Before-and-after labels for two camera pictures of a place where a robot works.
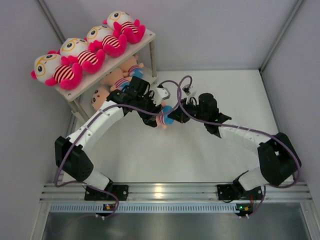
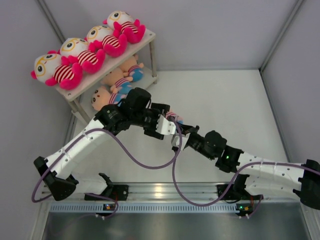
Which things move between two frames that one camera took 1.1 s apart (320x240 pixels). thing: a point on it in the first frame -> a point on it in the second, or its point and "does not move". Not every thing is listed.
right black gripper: [178, 115] -> [186, 129]
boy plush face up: [114, 77] does not move
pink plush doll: [53, 69] does not move
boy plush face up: [131, 67] does not move
